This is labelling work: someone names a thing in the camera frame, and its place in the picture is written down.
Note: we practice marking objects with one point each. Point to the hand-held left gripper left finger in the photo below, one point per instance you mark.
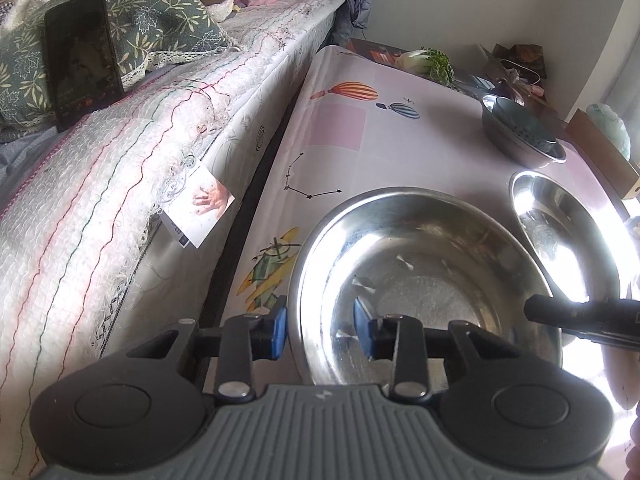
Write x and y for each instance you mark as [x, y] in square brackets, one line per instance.
[278, 332]

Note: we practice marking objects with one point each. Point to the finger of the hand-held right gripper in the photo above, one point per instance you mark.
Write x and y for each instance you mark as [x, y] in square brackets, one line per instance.
[590, 320]

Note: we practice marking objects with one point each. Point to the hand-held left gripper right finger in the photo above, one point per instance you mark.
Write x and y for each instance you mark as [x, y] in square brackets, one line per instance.
[362, 327]

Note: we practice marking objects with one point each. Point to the large steel basin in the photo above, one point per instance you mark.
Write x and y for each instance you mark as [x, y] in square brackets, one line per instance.
[440, 280]

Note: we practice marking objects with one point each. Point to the medium steel basin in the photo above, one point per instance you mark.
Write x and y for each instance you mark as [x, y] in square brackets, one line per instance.
[565, 230]

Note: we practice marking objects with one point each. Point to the steel bowl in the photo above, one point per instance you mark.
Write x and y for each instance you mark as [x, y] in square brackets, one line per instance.
[520, 147]

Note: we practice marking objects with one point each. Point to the blue-green ceramic bowl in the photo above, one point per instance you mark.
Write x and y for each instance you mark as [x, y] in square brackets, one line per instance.
[525, 122]

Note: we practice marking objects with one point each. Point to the photo card tag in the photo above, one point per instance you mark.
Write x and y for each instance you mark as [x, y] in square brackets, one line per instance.
[200, 205]

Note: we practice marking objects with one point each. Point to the cardboard box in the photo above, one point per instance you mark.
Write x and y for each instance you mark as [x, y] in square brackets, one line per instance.
[610, 170]

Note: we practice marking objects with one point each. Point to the pale green bundle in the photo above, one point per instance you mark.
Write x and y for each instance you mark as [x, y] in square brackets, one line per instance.
[610, 127]

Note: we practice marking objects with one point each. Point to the white quilted mattress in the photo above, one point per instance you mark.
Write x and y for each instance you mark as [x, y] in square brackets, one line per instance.
[100, 210]

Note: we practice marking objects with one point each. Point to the red cabbage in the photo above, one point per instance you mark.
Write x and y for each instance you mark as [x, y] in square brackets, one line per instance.
[507, 92]

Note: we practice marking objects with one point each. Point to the napa cabbage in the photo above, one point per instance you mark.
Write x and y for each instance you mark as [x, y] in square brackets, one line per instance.
[430, 62]

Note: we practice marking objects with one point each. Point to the grey bed sheet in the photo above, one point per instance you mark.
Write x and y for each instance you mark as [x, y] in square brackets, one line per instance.
[20, 160]

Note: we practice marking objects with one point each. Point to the grey-purple cloth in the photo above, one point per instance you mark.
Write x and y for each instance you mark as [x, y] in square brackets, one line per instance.
[355, 5]

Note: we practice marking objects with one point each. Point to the green leaf-print pillow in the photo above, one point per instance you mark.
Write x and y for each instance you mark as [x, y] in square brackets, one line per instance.
[165, 20]

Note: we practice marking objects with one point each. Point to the black smartphone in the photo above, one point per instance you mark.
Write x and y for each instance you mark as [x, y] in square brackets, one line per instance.
[82, 60]

